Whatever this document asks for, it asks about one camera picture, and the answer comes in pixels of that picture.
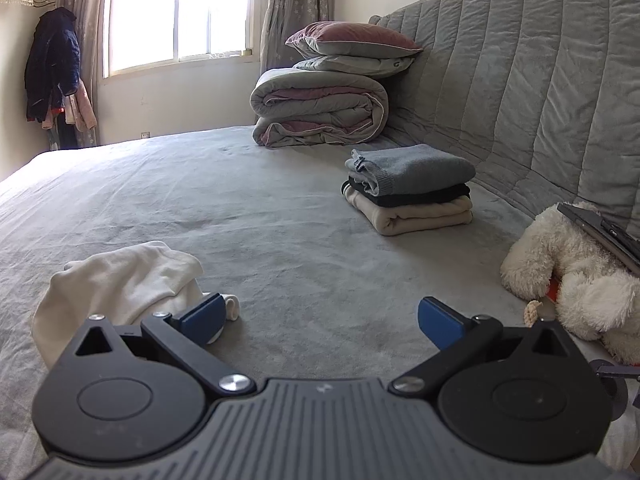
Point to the pink grey pillow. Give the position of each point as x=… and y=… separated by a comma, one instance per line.
x=350, y=37

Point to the hanging dark jacket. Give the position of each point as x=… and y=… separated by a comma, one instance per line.
x=52, y=60

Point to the folded beige garment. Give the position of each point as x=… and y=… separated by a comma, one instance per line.
x=420, y=217

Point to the folded grey knit sweater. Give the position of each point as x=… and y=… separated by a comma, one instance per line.
x=415, y=167

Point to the dark metal clamp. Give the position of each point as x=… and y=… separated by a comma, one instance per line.
x=617, y=372

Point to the window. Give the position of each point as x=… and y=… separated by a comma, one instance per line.
x=175, y=10

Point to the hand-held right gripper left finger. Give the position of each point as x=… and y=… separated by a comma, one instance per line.
x=200, y=317

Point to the grey quilted headboard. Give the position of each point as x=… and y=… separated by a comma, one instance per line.
x=525, y=85

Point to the white plush toy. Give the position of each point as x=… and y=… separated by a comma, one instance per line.
x=590, y=290

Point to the folded grey pink quilt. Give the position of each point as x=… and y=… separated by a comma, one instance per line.
x=320, y=105

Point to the dark flat tablet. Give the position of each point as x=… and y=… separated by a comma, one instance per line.
x=610, y=237

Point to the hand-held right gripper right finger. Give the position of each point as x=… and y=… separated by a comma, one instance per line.
x=437, y=320

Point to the folded black garment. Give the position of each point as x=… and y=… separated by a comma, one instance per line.
x=425, y=197

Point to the white long-sleeve printed shirt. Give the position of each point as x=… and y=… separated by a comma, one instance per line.
x=125, y=280

